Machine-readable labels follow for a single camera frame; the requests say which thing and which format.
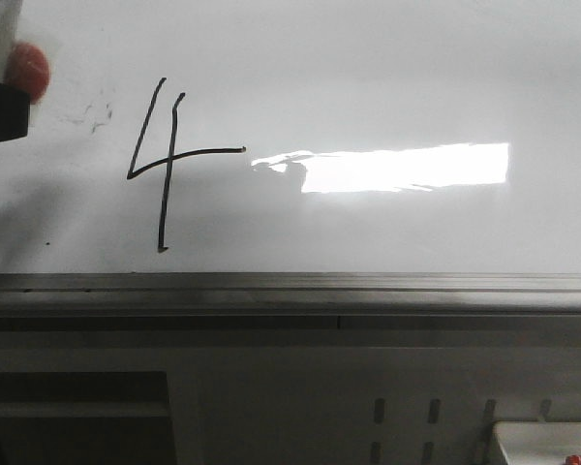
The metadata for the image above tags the white whiteboard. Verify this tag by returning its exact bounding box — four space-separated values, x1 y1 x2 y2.
0 1 581 273

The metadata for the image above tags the small red object in bin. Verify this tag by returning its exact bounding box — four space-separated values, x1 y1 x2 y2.
565 454 581 465

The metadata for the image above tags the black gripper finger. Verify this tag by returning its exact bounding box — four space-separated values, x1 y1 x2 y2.
0 83 31 142

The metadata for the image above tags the grey aluminium whiteboard tray rail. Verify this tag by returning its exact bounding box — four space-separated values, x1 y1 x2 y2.
0 272 581 318

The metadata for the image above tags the red round magnet with tape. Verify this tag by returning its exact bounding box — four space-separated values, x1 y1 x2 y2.
4 42 51 104

